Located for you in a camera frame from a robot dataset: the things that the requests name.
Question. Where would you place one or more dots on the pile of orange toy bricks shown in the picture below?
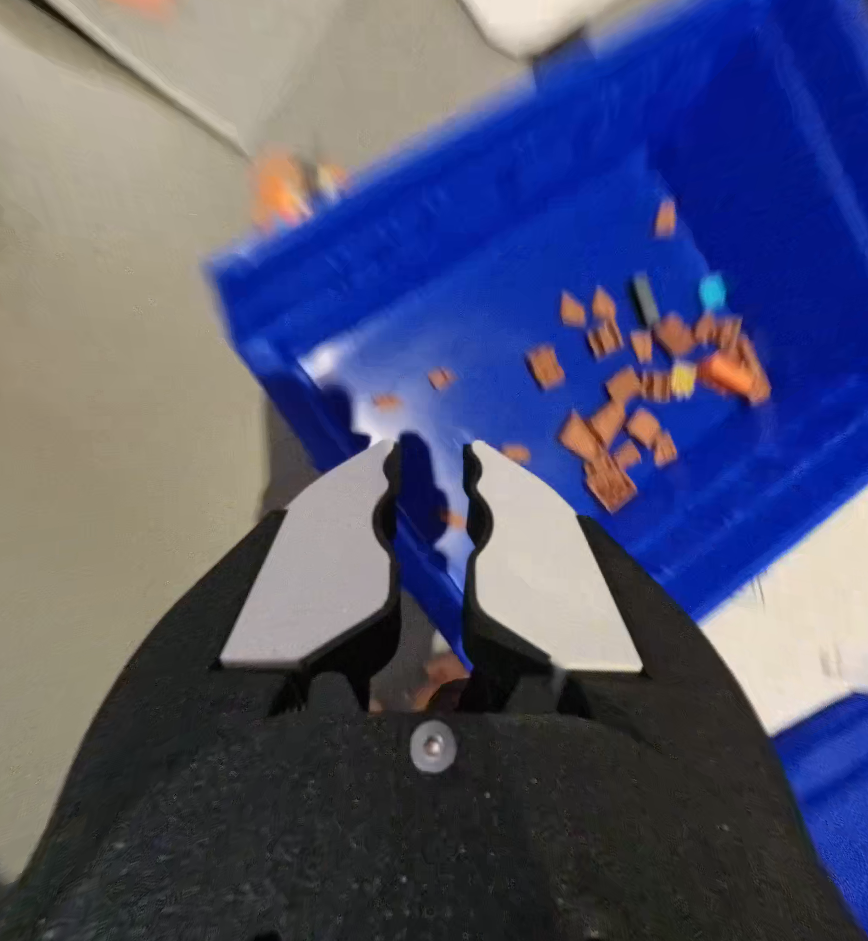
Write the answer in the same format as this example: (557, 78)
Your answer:
(610, 423)

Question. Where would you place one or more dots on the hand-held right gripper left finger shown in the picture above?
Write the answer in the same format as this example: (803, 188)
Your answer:
(309, 581)

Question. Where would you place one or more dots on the blue plastic bin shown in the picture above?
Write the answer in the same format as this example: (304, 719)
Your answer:
(514, 257)
(853, 794)

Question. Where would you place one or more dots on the teal toy brick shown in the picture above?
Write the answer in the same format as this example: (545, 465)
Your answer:
(713, 292)

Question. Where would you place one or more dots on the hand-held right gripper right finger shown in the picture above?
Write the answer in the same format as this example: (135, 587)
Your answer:
(544, 581)

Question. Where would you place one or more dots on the orange toy brick model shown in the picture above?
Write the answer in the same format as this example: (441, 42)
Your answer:
(279, 191)

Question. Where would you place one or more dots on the yellow toy brick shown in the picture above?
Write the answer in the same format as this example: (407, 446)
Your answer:
(683, 378)

